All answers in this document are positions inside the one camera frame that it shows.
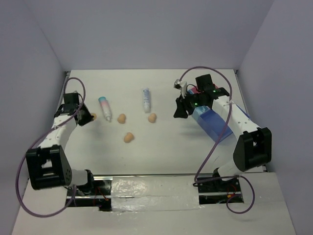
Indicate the white tube blue print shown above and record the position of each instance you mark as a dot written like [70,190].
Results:
[146,100]

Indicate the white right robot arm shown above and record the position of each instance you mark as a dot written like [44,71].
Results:
[253,148]

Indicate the light blue organizer bin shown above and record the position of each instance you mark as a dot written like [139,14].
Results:
[199,111]

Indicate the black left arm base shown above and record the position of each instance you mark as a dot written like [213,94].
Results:
[95,193]

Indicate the beige makeup sponge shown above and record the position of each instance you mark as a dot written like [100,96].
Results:
[121,119]
[94,116]
[152,118]
[129,137]

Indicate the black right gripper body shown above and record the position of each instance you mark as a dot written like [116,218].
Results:
[194,101]

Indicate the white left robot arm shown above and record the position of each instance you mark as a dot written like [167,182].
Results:
[47,164]

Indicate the dark blue organizer bin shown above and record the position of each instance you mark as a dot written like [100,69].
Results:
[213,123]

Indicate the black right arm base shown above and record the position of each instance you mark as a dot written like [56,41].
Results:
[219,191]

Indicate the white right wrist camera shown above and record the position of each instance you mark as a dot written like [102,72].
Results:
[182,86]

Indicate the pink blue gradient bottle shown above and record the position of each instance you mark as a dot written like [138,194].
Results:
[105,107]

